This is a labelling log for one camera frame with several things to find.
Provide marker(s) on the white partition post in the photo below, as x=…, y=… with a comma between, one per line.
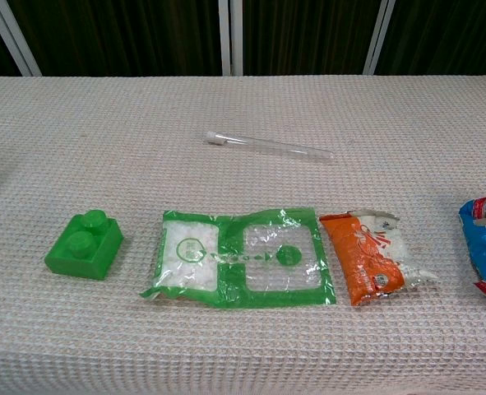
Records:
x=378, y=37
x=16, y=41
x=231, y=37

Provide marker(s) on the green toy building block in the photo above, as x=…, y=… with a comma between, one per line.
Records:
x=82, y=251

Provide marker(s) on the orange white snack bag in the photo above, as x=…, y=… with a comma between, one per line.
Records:
x=349, y=255

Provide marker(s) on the clear glass test tube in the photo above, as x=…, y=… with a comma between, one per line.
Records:
x=275, y=147

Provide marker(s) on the small white cylinder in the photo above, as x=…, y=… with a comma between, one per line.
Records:
x=212, y=137

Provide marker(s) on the green clear plastic bag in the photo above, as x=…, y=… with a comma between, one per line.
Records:
x=234, y=288

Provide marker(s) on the beige waffle tablecloth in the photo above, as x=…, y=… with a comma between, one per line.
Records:
x=144, y=123

